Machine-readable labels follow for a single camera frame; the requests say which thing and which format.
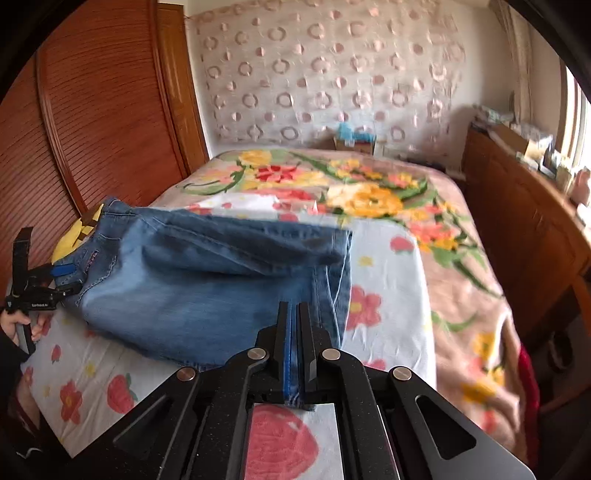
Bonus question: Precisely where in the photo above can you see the blue denim jeans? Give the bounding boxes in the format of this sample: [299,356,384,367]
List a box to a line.
[63,198,353,406]

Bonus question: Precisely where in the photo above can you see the person's left hand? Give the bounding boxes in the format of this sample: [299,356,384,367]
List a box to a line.
[1,310,46,346]

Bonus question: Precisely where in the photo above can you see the yellow Pikachu plush toy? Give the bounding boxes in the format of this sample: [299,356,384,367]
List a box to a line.
[51,203,104,264]

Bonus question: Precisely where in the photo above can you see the white strawberry print quilt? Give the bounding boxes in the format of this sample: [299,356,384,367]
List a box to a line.
[22,194,436,455]

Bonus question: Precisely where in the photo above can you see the pink floral blanket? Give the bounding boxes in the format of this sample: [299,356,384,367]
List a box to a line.
[156,149,528,462]

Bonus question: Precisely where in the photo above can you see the brown louvered wardrobe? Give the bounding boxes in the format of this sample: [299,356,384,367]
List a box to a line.
[1,1,208,282]

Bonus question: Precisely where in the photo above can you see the cardboard box with blue items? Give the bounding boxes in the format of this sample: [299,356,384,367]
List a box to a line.
[334,122,377,155]

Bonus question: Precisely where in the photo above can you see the red cloth beside bed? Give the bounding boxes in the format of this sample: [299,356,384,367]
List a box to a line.
[518,346,540,467]

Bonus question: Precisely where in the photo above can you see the wooden sideboard cabinet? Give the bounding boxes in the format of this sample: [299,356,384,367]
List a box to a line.
[462,125,590,345]

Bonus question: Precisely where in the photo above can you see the pink circle patterned curtain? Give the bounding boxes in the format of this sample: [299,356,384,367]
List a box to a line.
[192,1,466,152]

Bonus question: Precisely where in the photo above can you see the stack of papers on cabinet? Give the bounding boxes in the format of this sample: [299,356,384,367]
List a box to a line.
[471,104,515,132]

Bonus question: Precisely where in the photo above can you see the cardboard box on cabinet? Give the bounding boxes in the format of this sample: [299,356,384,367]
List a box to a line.
[489,124,529,155]

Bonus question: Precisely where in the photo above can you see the beige window curtain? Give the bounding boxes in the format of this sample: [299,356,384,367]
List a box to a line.
[489,0,533,124]

